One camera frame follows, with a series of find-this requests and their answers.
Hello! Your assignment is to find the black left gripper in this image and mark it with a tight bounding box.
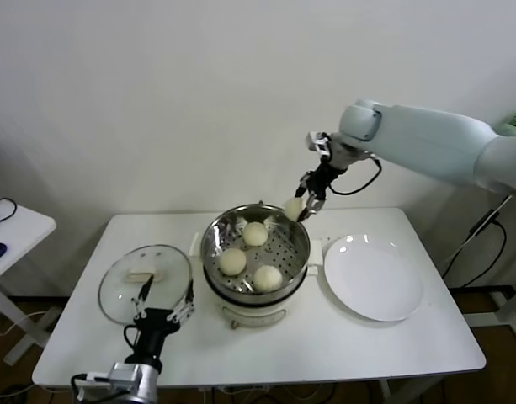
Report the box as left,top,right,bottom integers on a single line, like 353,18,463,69
125,274,197,366

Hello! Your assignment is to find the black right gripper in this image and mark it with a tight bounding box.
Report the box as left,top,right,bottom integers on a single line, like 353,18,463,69
294,162,348,222

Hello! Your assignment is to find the white steamed baozi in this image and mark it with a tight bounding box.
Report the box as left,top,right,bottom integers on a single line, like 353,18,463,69
253,264,283,294
219,247,247,277
242,221,269,248
284,197,306,221

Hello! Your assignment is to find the stainless steel steamer basket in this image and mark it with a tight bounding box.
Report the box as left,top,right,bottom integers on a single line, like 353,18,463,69
199,204,312,295

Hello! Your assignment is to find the glass pot lid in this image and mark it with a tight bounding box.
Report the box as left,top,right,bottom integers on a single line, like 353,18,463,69
98,244,193,326

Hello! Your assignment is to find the white round plate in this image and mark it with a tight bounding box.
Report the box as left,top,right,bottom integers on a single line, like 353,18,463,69
323,234,425,323

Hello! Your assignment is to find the white side table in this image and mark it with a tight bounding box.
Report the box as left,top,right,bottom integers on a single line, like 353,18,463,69
0,195,59,367

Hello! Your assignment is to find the white desk with legs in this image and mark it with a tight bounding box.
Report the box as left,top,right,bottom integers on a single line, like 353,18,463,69
463,194,516,338

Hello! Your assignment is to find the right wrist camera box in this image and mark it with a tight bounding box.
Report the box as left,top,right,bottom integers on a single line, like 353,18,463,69
306,131,332,159

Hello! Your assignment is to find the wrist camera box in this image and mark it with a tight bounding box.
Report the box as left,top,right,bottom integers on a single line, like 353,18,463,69
306,131,332,159
71,362,141,391

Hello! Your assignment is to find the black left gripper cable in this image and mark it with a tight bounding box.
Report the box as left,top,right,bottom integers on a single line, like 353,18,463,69
123,323,143,351

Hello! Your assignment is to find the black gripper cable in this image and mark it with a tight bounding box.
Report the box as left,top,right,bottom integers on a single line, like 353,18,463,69
123,323,143,351
331,153,383,196

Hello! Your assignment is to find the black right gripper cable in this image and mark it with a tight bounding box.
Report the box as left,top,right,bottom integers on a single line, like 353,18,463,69
331,153,383,196

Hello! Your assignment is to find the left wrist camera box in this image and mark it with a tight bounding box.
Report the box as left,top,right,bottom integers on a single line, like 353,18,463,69
71,362,141,391

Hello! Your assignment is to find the white floor cable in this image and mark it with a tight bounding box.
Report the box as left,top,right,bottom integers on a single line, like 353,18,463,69
0,311,48,338

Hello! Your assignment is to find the black looped desk cable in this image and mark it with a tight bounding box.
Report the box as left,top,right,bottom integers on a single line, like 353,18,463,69
0,197,19,227

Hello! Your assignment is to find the black power adapter cable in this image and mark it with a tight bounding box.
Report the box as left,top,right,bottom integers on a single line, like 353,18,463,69
441,208,508,288

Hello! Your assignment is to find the white power cable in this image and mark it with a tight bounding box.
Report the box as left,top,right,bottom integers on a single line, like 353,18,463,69
488,195,512,216

